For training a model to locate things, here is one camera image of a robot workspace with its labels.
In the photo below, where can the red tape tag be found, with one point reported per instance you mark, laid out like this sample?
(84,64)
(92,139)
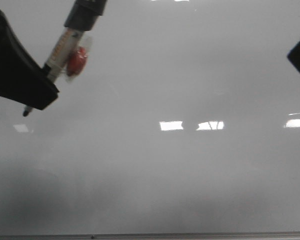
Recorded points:
(78,58)

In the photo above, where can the black whiteboard marker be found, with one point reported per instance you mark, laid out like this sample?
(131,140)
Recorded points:
(81,19)

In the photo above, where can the white whiteboard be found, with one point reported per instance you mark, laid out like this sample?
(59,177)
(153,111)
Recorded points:
(186,119)

